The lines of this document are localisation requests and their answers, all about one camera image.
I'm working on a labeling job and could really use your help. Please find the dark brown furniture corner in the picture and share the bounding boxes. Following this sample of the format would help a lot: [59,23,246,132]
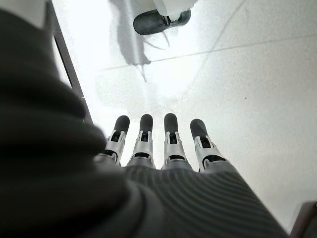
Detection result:
[289,201,317,238]

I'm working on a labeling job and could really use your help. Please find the black robot left foot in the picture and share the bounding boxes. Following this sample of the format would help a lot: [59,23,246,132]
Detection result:
[133,9,192,36]

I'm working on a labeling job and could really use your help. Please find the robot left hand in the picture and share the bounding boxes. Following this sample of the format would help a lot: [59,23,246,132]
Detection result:
[0,9,290,238]

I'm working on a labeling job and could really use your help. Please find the dark cabinet plinth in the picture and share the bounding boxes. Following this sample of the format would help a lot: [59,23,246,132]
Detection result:
[45,0,94,123]

